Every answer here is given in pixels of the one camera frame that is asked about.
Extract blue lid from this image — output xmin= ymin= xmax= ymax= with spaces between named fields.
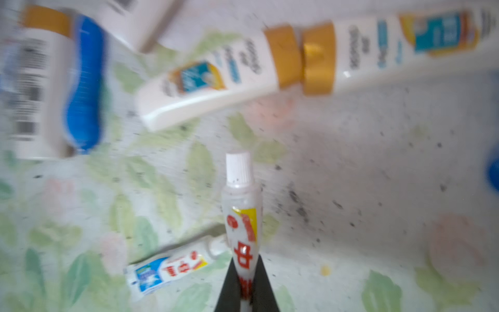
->
xmin=485 ymin=148 xmax=499 ymax=192

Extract toothpaste tube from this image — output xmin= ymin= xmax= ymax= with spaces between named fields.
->
xmin=124 ymin=234 xmax=229 ymax=301
xmin=222 ymin=150 xmax=262 ymax=311

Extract white bottle teal label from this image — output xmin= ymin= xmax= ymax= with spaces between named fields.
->
xmin=135 ymin=25 xmax=303 ymax=132

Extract white bottle back label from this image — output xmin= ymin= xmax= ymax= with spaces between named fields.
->
xmin=97 ymin=0 xmax=184 ymax=53

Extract toothpaste tube front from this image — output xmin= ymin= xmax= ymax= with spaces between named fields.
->
xmin=124 ymin=234 xmax=229 ymax=301

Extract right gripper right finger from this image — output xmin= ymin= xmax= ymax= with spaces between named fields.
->
xmin=252 ymin=256 xmax=280 ymax=312

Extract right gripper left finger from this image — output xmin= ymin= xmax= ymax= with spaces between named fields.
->
xmin=214 ymin=260 xmax=240 ymax=312

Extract blue toothbrush in wrapper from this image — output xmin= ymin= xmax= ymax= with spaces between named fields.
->
xmin=64 ymin=14 xmax=106 ymax=154

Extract white bottle lying sideways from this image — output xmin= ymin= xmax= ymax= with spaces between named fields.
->
xmin=302 ymin=1 xmax=498 ymax=96

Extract white bottle left barcode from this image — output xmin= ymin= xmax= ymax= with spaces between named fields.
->
xmin=9 ymin=4 xmax=74 ymax=160

